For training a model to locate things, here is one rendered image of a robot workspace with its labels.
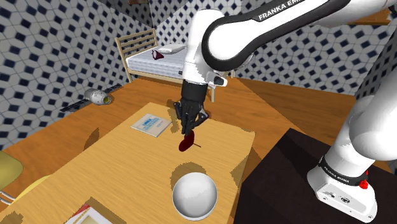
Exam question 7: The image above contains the red and white book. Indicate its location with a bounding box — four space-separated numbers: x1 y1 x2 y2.
63 204 115 224

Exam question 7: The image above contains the grey satellite model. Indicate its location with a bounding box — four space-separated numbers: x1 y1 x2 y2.
59 83 123 113

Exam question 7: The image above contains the dark robot stand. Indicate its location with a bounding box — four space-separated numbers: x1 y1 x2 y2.
233 127 397 224

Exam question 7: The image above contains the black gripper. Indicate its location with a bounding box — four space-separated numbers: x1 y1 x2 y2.
172 80 209 136

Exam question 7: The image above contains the dark red fruit with stem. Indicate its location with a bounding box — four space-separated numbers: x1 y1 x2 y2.
178 130 202 153

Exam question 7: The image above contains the white bowl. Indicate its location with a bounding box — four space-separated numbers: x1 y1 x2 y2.
172 172 218 221

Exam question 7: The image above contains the yellow chair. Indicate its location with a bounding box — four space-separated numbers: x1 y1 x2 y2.
0 150 52 206

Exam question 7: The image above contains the light wooden table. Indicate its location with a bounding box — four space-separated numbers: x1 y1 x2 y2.
0 101 256 224

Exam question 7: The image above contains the blue and white booklet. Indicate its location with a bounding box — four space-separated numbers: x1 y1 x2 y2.
130 113 172 138

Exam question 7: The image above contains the wooden bed with white mattress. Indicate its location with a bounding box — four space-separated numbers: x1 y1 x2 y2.
115 28 235 103

